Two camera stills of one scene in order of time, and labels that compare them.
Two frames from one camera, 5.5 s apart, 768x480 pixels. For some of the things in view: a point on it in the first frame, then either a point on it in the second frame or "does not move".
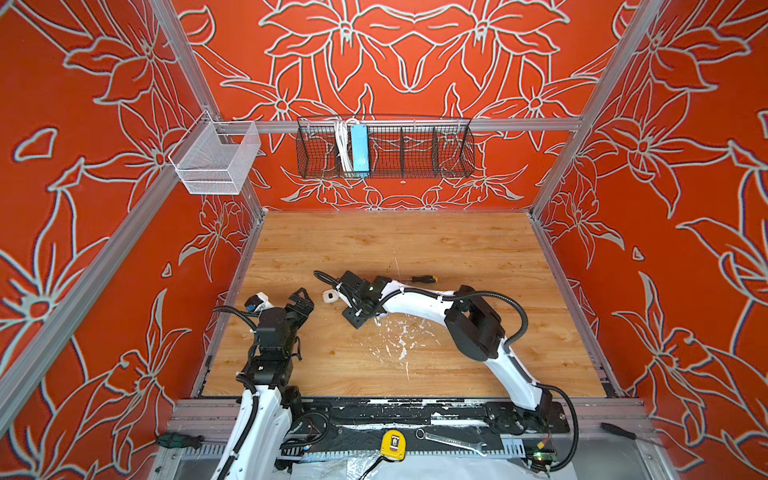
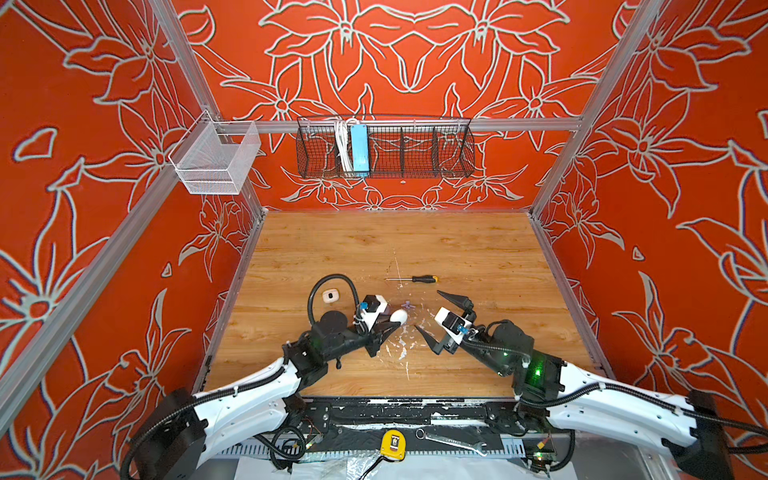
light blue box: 360,148 does not move
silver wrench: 476,446 does not move
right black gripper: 349,319 -> 437,348
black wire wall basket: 385,147 does not move
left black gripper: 304,304 -> 375,338
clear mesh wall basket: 215,157 does not move
